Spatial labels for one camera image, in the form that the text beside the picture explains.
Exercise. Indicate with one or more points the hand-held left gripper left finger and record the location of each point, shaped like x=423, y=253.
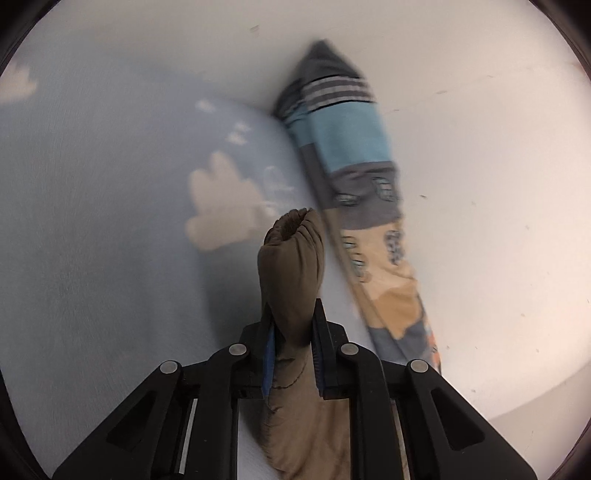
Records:
x=268, y=364

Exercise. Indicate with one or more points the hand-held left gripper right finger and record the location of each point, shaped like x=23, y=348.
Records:
x=317, y=360

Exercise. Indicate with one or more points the brown quilted blanket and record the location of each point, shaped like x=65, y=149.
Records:
x=291, y=277

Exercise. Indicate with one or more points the patchwork printed blanket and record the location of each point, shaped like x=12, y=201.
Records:
x=346, y=138

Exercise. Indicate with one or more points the light blue bed sheet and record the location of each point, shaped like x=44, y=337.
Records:
x=92, y=207

